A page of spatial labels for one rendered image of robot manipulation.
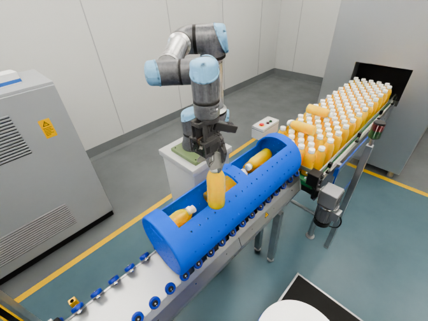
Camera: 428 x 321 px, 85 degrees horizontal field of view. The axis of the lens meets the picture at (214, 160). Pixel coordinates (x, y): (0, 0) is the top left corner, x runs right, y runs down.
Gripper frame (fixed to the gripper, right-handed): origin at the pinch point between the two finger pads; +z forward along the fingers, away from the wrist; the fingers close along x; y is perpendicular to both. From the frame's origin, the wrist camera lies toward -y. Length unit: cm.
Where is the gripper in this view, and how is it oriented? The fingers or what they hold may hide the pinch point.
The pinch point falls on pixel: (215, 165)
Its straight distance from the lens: 81.2
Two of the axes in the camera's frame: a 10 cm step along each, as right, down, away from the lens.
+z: 0.5, 8.0, 6.0
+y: -7.0, 4.5, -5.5
